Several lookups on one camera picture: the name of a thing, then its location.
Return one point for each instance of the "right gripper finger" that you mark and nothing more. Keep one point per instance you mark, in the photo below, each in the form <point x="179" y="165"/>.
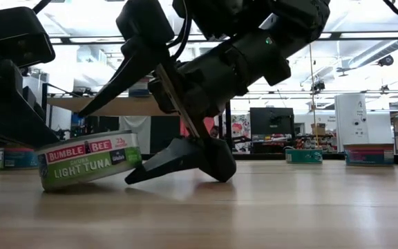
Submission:
<point x="192" y="155"/>
<point x="143" y="27"/>

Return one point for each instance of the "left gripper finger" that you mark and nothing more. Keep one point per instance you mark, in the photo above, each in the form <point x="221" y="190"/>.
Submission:
<point x="5" y="110"/>

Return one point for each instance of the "pink salmon can gold lid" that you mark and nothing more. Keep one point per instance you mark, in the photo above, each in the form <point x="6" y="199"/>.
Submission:
<point x="368" y="155"/>
<point x="19" y="159"/>

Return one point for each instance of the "Bumble Bee light tuna can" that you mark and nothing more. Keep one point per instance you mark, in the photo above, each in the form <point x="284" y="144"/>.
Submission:
<point x="88" y="162"/>

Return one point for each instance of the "red hanging cloth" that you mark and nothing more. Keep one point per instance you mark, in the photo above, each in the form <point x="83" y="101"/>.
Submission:
<point x="209" y="121"/>

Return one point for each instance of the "floral patterned poster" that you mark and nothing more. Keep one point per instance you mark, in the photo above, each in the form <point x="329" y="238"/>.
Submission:
<point x="240" y="126"/>

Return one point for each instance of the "white hanging cloth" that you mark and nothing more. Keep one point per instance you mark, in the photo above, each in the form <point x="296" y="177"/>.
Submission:
<point x="137" y="124"/>

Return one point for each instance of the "black monitor screen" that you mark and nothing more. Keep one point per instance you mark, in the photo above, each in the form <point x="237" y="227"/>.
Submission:
<point x="271" y="121"/>

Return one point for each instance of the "cardboard box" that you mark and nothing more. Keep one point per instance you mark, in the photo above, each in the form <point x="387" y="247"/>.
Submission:
<point x="319" y="128"/>

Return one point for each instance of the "black horizontal rig bar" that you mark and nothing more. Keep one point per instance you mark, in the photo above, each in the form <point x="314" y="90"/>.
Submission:
<point x="333" y="35"/>

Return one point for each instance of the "white tall cabinet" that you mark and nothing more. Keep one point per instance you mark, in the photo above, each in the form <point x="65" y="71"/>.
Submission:
<point x="352" y="117"/>

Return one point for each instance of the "black aluminium frame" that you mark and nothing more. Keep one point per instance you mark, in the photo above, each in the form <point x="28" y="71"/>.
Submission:
<point x="333" y="157"/>

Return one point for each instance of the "silver ventilation duct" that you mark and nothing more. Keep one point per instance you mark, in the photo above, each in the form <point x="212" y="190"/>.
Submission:
<point x="371" y="57"/>

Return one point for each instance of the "black ceiling camera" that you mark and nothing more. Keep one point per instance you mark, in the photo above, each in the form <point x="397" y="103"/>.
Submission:
<point x="386" y="60"/>

